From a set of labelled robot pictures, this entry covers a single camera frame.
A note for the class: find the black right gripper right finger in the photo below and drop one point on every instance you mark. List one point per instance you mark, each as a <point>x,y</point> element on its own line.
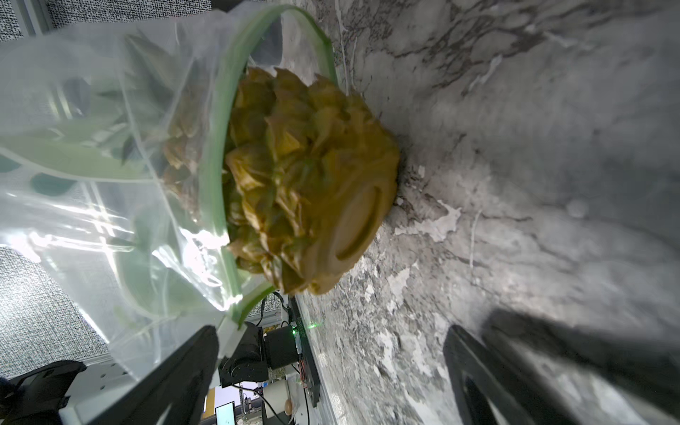
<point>485,388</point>

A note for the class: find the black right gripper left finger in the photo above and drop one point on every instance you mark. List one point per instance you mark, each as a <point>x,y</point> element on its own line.
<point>175,391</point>

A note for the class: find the yellow toy pineapple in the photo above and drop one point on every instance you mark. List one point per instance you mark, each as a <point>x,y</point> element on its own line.
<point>308,176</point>

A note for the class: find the clear zip-top bag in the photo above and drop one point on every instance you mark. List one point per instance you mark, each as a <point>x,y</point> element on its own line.
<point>113,136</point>

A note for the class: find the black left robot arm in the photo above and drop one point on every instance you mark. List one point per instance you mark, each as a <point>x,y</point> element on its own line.
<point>251,361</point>

